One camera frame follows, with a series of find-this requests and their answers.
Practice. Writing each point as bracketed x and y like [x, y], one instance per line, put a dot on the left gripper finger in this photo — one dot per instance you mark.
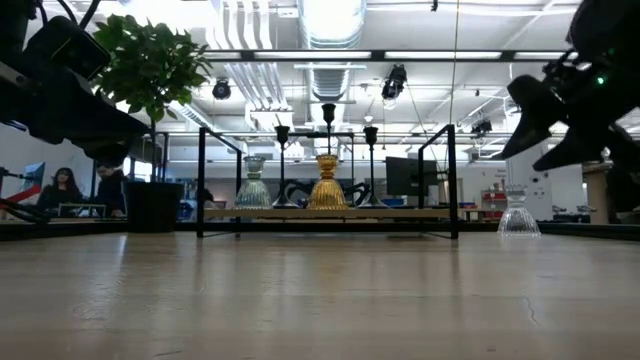
[112, 127]
[107, 155]

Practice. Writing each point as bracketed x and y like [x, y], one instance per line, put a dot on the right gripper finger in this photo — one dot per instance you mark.
[575, 147]
[540, 107]

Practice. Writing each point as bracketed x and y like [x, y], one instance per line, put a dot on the green tinted glass candle holder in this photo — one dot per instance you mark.
[254, 192]

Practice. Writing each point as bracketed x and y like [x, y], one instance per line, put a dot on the short black candlestick holder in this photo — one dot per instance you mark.
[371, 136]
[282, 134]

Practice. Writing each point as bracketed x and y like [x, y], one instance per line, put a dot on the tall black candlestick holder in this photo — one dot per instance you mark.
[328, 112]

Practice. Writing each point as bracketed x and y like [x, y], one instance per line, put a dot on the amber glass candle holder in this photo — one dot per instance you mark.
[327, 195]

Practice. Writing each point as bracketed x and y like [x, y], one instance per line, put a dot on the black background robot arm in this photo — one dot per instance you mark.
[300, 192]

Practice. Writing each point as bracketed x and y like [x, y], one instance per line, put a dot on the clear glass candle holder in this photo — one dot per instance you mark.
[518, 220]

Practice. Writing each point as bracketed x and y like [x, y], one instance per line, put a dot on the person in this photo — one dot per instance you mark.
[111, 192]
[62, 192]

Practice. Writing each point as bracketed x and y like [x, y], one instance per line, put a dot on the white column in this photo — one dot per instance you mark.
[520, 175]

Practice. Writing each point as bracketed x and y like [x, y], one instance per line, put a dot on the black ceiling spotlight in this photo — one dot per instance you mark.
[393, 82]
[480, 127]
[221, 89]

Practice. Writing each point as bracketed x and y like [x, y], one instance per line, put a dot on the black plant pot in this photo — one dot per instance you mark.
[152, 207]

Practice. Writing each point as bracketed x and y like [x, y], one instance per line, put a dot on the blue screen monitor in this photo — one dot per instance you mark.
[34, 175]

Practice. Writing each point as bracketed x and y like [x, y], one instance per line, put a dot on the green leafy plant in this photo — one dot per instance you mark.
[150, 60]

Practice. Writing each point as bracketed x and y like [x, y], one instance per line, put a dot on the red storage rack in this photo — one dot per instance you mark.
[492, 196]

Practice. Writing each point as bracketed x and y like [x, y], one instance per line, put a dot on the black computer monitor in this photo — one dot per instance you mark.
[402, 175]

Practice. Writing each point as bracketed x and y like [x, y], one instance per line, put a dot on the black metal rig frame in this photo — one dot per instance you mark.
[590, 231]

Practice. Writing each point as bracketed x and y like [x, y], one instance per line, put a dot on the wooden shelf black frame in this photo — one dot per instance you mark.
[400, 213]

